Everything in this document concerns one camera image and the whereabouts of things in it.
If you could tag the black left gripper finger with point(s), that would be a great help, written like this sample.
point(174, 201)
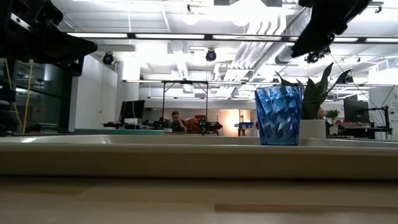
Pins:
point(76, 66)
point(74, 46)

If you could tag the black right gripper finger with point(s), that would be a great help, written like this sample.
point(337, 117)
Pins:
point(311, 40)

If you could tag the blue faceted plastic cup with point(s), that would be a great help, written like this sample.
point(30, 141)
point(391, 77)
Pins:
point(278, 116)

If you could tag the black background robot arm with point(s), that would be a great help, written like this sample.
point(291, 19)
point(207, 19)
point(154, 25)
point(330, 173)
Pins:
point(155, 124)
point(210, 126)

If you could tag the black monitor on arm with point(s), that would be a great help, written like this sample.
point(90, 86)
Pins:
point(356, 111)

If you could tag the beige plastic tray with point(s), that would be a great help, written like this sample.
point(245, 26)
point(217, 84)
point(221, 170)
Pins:
point(186, 161)

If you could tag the black ceiling spotlight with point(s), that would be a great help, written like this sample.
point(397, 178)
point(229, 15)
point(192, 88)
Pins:
point(349, 77)
point(317, 56)
point(108, 58)
point(211, 55)

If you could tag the black computer monitor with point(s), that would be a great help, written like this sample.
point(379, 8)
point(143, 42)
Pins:
point(133, 109)

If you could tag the person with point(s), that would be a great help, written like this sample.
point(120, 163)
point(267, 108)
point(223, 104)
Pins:
point(321, 113)
point(177, 123)

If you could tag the small plant in white pot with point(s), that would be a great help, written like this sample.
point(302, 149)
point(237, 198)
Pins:
point(332, 115)

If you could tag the snake plant in white pot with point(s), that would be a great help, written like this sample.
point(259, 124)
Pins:
point(312, 129)

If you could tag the ceiling light strip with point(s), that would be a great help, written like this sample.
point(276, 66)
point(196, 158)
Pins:
point(211, 36)

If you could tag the blue storage bin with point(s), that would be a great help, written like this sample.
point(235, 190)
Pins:
point(245, 125)

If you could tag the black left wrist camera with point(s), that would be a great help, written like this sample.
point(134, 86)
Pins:
point(37, 14)

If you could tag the black metal frame stand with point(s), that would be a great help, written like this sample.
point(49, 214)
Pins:
point(185, 82)

